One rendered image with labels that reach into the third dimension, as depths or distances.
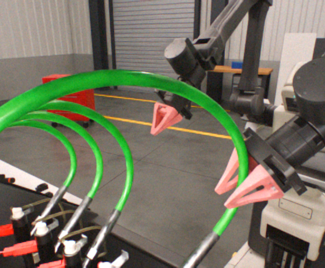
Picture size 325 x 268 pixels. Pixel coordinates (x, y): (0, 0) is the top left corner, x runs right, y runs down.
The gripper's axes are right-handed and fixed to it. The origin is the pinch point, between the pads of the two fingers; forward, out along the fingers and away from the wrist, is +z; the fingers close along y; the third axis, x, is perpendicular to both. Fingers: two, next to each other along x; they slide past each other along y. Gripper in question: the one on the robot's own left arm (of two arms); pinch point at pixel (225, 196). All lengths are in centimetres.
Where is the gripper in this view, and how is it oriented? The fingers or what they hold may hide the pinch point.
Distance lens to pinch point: 40.6
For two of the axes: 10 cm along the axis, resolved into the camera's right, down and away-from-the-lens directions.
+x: 5.9, 5.4, 5.9
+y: 2.9, 5.4, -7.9
